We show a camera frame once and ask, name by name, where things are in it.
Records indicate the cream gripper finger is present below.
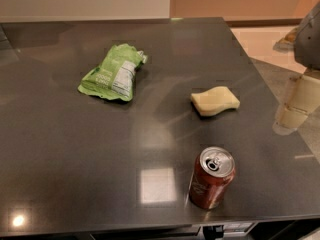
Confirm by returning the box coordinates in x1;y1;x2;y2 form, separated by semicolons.
273;68;320;135

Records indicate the green rice chip bag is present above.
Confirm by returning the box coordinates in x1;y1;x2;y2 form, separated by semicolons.
78;43;148;102

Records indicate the yellow sponge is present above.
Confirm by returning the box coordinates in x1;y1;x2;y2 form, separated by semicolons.
190;86;240;117

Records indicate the red soda can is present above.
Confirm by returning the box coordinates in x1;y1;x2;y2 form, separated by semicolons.
189;147;236;210

